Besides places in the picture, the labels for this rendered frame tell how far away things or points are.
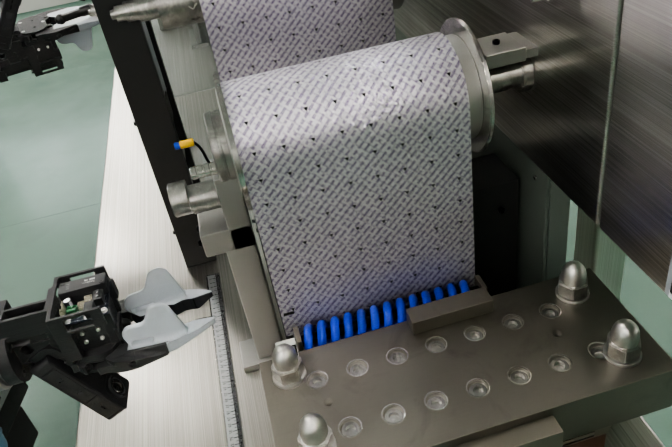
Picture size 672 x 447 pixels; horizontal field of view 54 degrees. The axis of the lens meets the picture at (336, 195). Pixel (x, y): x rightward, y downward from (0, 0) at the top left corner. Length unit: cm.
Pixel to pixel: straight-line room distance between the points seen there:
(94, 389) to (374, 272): 33
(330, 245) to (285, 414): 18
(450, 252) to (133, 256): 62
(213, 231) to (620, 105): 45
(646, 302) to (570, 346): 158
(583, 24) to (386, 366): 39
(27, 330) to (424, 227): 42
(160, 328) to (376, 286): 24
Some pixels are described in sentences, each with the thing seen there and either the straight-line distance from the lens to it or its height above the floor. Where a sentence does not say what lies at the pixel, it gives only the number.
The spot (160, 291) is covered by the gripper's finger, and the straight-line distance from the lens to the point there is 75.
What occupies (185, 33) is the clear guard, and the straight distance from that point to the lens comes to 167.
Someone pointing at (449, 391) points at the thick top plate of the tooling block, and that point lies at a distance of 69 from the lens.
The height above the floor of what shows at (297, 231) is 116.
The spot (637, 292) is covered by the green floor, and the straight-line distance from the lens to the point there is 234.
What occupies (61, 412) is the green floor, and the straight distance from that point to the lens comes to 231.
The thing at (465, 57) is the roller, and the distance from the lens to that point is 69.
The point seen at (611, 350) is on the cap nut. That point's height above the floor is 104.
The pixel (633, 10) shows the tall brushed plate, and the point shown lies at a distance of 58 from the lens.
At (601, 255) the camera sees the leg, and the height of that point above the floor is 87.
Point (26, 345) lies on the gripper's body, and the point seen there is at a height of 112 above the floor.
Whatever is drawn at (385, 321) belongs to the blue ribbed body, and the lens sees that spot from 76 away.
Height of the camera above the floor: 157
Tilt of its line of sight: 34 degrees down
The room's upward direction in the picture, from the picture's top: 10 degrees counter-clockwise
